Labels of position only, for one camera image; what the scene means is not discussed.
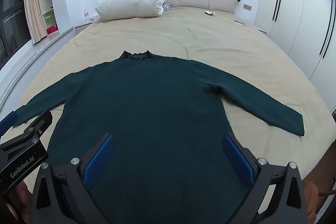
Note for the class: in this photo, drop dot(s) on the red box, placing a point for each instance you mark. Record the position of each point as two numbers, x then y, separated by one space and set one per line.
51 29

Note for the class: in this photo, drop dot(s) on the smartphone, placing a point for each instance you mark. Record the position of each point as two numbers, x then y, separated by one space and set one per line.
240 23

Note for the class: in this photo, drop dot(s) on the green lidded container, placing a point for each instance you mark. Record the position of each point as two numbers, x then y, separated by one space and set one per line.
48 18

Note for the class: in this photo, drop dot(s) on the white window ledge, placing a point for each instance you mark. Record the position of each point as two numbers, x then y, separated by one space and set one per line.
39 48

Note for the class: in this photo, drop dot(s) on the white wardrobe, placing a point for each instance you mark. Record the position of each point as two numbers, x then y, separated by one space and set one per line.
296 16

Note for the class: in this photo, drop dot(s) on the dark green sweater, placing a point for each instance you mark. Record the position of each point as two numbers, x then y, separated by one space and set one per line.
157 108

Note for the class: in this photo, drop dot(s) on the plastic water bottle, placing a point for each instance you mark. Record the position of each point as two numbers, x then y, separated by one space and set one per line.
86 16

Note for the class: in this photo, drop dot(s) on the white nightstand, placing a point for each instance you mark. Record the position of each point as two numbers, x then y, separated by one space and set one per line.
81 27

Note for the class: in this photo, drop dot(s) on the teal packet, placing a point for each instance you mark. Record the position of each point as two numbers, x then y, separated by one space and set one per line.
94 17

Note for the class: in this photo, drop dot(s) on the person's left hand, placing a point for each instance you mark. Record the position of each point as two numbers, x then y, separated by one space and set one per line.
22 195

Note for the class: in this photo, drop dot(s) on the bed with beige sheet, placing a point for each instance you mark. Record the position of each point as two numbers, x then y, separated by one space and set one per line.
236 43

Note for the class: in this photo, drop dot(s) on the zebra striped cloth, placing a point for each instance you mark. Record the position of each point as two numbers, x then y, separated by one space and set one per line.
166 6

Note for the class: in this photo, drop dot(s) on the dark window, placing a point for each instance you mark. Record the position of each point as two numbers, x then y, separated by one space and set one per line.
13 24

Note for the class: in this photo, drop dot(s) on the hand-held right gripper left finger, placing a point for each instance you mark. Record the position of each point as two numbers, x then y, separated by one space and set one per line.
101 161

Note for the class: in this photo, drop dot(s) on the wall socket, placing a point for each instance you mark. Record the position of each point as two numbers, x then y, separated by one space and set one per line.
247 6

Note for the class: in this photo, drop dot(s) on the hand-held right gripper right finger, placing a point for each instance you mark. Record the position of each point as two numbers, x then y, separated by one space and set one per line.
237 161

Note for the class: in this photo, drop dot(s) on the small white crumpled item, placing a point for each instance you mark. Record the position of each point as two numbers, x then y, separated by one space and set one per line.
210 13

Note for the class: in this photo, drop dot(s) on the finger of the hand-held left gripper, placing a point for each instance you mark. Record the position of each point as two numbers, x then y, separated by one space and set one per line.
39 123
8 120

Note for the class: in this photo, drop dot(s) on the beige curtain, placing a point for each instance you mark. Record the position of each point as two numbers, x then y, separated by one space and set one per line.
32 3

